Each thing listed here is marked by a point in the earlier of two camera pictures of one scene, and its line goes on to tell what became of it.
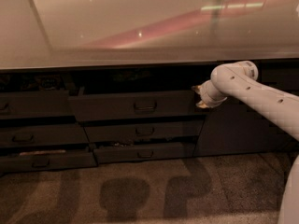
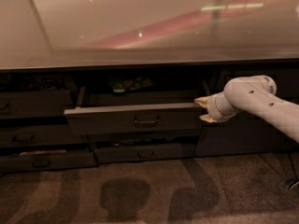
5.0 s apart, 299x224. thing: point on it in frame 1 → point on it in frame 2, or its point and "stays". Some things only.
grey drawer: (46, 134) stays
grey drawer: (38, 104) stays
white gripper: (204, 94) → (214, 109)
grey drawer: (134, 105) → (132, 119)
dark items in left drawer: (35, 82) stays
